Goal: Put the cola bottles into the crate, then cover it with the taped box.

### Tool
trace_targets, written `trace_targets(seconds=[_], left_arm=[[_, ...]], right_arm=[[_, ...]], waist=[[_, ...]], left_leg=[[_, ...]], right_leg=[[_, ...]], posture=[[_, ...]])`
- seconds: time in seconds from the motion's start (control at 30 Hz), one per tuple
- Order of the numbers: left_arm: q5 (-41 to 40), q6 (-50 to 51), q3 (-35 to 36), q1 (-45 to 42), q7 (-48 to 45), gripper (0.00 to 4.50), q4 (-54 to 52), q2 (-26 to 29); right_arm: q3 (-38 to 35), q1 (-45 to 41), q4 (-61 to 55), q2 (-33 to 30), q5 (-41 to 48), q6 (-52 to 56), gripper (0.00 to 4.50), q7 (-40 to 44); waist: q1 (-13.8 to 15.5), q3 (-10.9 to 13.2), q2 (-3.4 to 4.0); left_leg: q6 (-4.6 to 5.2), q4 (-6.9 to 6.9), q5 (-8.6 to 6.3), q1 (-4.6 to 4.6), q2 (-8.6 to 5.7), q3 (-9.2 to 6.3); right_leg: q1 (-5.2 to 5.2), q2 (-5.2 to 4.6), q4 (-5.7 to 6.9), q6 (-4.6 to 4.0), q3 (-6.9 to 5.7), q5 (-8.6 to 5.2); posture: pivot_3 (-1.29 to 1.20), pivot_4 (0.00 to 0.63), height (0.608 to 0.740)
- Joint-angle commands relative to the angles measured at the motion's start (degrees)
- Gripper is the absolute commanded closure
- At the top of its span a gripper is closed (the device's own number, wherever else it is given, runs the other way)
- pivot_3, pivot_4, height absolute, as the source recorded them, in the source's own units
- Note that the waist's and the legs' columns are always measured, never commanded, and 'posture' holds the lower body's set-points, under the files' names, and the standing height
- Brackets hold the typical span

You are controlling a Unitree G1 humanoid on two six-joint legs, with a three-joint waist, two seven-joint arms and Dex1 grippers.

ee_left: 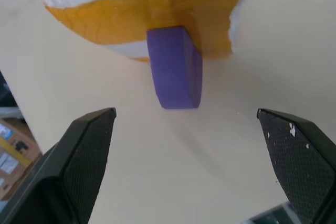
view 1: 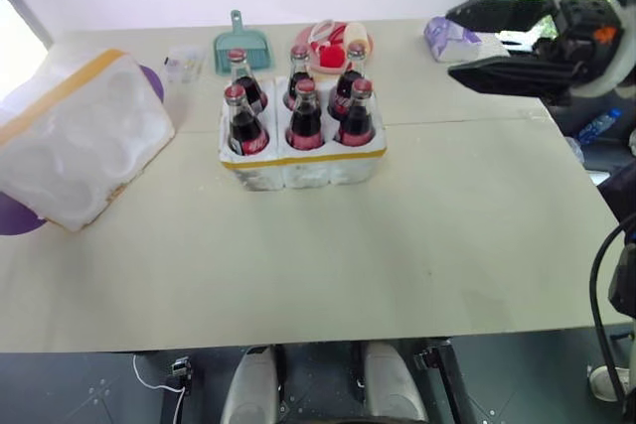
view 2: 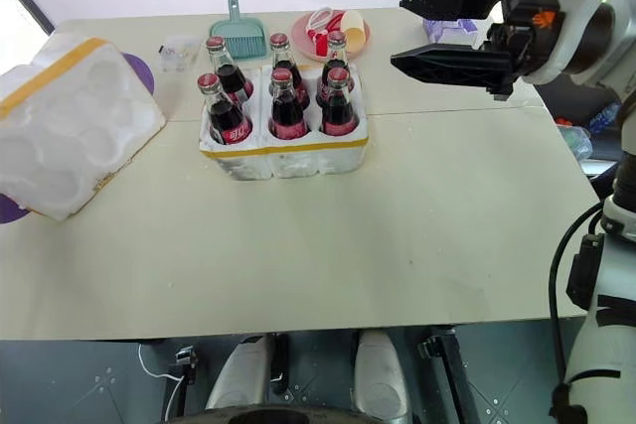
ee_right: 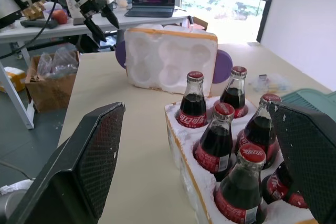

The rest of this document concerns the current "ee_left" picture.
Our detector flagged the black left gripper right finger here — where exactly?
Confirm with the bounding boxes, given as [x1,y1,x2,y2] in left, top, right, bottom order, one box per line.
[256,108,336,224]

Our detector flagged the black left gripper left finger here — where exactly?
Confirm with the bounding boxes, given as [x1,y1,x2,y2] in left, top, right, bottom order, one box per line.
[0,107,117,224]

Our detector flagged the dark crate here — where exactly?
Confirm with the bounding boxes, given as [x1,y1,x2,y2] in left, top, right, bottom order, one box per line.
[243,201,302,224]

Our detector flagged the brown cardboard box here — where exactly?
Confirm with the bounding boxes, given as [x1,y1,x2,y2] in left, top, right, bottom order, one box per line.
[0,118,43,200]

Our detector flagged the white foam box with tape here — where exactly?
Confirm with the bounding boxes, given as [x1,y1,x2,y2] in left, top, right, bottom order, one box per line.
[34,0,244,63]

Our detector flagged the purple rounded block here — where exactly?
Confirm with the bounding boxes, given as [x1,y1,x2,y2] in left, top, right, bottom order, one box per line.
[146,26,204,110]

